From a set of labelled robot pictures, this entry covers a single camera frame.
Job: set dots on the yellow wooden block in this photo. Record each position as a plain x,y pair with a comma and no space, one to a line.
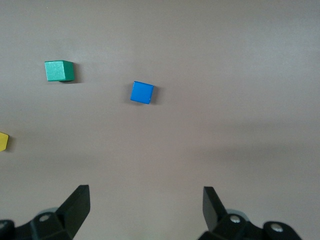
3,141

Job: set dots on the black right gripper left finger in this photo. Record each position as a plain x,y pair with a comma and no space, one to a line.
72,212

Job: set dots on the blue wooden block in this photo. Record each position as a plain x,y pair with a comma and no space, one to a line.
141,92

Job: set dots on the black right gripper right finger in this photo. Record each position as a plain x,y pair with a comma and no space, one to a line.
220,220

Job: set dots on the green wooden block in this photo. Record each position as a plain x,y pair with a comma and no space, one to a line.
56,71

